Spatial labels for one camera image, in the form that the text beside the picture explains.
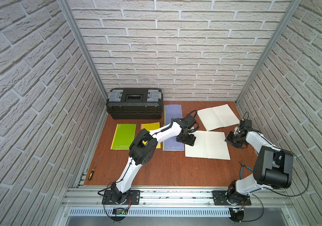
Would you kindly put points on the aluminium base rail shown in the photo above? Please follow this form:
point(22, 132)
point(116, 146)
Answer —
point(164, 202)

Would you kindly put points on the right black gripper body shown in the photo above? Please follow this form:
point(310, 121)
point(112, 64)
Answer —
point(233, 139)

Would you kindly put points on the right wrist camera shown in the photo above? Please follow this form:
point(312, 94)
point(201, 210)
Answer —
point(245, 124)

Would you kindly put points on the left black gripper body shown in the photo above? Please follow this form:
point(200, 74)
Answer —
point(186, 138)

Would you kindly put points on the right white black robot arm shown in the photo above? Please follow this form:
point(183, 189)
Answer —
point(273, 168)

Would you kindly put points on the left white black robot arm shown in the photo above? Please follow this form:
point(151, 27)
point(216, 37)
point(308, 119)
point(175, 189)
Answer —
point(144, 145)

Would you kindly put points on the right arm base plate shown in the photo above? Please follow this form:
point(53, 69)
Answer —
point(222, 197)

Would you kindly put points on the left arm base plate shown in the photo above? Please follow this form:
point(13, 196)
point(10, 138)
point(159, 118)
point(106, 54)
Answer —
point(131, 197)

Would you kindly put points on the purple cover notebook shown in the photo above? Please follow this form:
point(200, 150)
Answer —
point(172, 144)
point(172, 112)

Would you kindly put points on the yellow black screwdriver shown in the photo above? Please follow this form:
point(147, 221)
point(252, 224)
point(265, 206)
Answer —
point(94, 169)

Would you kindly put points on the black plastic toolbox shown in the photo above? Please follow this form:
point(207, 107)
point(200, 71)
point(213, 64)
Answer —
point(135, 103)

